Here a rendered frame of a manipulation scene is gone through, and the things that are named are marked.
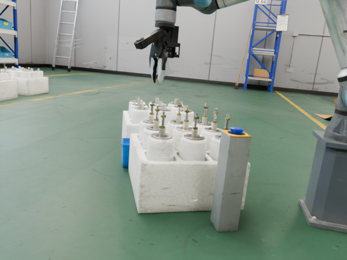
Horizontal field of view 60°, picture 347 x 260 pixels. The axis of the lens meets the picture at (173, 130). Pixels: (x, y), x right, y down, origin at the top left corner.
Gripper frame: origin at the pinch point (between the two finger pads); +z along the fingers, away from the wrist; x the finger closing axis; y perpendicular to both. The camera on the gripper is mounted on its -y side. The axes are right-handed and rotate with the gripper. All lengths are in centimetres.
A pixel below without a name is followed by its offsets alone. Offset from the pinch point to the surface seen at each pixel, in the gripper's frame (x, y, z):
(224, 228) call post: -37, 5, 42
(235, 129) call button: -35.8, 5.9, 10.8
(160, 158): -15.3, -5.9, 24.9
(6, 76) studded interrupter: 235, -16, 22
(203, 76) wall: 463, 442, 27
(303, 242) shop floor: -54, 23, 44
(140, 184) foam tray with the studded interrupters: -15.4, -13.2, 32.8
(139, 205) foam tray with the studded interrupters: -15.4, -13.3, 40.3
